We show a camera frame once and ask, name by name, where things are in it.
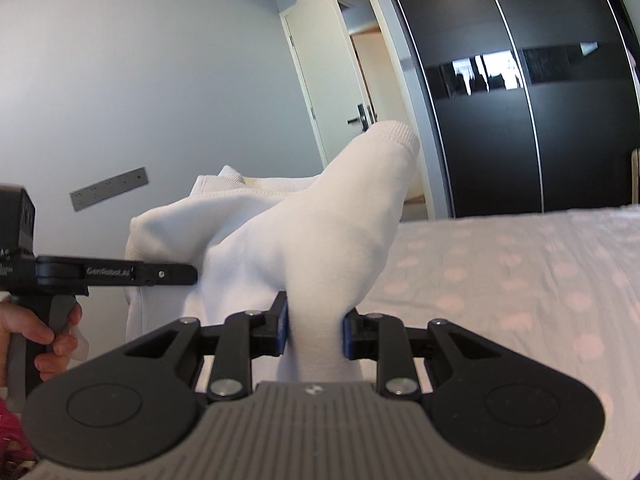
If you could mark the black sliding wardrobe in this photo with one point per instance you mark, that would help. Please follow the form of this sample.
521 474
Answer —
534 103

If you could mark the white sweatshirt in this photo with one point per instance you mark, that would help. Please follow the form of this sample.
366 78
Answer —
322 240

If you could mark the white door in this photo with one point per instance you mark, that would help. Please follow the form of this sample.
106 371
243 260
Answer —
330 73

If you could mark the polka dot bed cover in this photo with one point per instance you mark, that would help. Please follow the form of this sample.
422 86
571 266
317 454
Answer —
560 288

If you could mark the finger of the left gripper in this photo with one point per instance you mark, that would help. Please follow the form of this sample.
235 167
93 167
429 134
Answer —
71 272

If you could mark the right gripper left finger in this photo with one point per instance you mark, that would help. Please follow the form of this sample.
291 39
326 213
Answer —
242 338

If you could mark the grey wall switch panel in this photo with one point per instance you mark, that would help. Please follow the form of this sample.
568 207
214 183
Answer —
109 188

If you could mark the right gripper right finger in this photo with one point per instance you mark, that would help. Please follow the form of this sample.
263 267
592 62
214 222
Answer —
386 340

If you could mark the person's left hand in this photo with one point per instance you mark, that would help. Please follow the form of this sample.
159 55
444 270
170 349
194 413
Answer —
16 320

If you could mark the pink patterned clothing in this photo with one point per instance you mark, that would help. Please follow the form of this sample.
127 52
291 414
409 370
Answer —
16 455

